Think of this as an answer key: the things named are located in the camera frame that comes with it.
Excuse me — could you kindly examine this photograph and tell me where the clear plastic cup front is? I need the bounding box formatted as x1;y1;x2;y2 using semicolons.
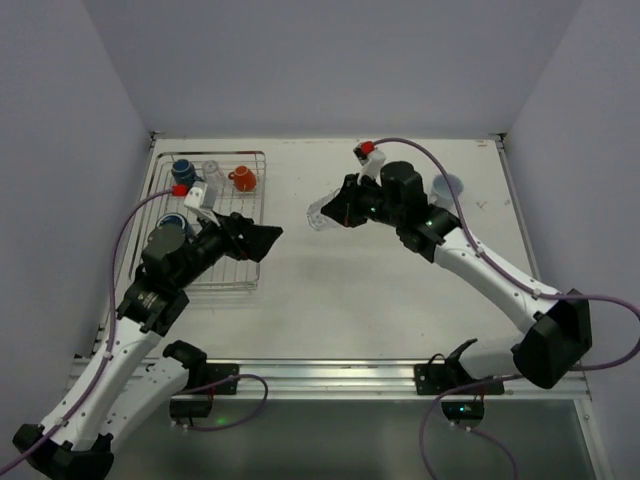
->
306;189;340;231

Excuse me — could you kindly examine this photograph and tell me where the grey ceramic mug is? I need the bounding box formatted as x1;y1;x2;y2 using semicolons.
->
428;174;464;210

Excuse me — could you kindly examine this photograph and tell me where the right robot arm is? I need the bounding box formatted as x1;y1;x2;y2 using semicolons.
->
307;161;592;389

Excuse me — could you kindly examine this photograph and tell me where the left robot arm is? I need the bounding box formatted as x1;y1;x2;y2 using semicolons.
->
13;213;283;479

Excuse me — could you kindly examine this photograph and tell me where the dark blue mug front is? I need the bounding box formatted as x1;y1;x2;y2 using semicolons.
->
156;212;195;239

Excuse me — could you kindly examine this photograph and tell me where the dark blue mug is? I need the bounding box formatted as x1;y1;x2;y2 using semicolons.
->
171;159;204;197
156;212;195;239

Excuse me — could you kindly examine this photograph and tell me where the orange ceramic cup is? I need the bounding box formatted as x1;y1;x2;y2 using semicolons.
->
228;165;257;193

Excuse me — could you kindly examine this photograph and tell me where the clear glass cup rear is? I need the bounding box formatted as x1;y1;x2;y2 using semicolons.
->
202;160;227;192

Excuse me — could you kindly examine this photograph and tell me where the dark blue mug rear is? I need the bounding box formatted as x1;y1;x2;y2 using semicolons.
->
171;159;204;197

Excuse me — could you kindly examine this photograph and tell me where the black right controller box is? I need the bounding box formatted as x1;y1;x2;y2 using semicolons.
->
441;400;485;429

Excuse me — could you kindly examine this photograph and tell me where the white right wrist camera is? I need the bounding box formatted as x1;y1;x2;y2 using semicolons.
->
353;141;386;185

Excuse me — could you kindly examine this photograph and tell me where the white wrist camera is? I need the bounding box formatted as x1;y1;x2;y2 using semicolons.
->
183;181;218;225
353;141;386;185

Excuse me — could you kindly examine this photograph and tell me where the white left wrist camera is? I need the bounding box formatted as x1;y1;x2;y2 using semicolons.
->
183;181;218;225

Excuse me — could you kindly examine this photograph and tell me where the metal wire dish rack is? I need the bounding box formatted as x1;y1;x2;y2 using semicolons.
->
118;151;266;293

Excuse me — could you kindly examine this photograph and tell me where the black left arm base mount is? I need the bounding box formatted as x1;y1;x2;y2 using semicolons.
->
162;340;239;395

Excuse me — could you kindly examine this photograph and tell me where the aluminium frame rail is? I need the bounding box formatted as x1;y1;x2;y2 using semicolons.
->
64;357;594;401

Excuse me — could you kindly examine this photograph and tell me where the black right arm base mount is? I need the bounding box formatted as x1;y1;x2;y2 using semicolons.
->
413;339;505;396

